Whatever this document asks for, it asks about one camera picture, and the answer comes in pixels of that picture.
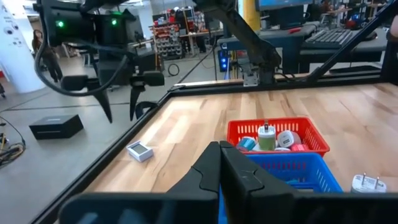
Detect blue lit computer tower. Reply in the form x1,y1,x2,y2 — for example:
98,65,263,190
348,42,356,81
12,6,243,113
217,49,231,73

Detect black keyboard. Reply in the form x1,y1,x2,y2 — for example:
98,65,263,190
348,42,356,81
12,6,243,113
303,27,356,48

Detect teal charger with prongs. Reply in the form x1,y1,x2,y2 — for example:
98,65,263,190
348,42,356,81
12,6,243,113
350,172,388,194

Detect white digital clock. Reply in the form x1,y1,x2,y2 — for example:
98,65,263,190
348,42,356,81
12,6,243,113
126,140,155,163

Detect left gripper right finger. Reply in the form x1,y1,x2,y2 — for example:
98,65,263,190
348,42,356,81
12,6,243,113
220,140,398,224

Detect black aluminium table frame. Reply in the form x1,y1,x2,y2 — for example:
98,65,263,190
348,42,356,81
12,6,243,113
30,0,398,224

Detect red plastic basket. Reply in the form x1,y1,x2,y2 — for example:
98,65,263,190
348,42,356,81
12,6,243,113
226,116,331,158

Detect white square pillar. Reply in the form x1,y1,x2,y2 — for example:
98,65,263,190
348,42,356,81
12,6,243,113
0,0,46,95

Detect pink charger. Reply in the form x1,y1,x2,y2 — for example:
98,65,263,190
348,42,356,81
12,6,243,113
290,142,310,153

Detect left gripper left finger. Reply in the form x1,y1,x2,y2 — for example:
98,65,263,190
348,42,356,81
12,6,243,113
58,141,222,224

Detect person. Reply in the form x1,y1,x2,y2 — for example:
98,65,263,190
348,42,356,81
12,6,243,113
30,29,64,84

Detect yellow black floor cables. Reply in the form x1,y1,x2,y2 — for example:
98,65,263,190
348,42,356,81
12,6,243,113
0,116,27,170

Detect yellow pillar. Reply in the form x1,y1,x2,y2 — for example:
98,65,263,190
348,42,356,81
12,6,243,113
242,0,262,32

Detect black box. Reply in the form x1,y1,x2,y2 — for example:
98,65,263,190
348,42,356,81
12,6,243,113
28,113,85,141

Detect blue screen monitor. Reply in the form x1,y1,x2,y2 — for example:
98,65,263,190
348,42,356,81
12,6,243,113
256,0,315,12

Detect blue plastic basket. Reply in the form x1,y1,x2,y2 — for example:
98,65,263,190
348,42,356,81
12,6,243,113
217,152,345,224

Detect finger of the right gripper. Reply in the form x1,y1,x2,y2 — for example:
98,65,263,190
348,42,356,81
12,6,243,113
129,85,146,122
92,88,114,124

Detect grey side desk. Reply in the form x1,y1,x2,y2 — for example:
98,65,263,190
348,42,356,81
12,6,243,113
216,22,391,76

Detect red shelving unit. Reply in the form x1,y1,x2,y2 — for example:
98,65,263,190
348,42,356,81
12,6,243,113
150,18,188,60

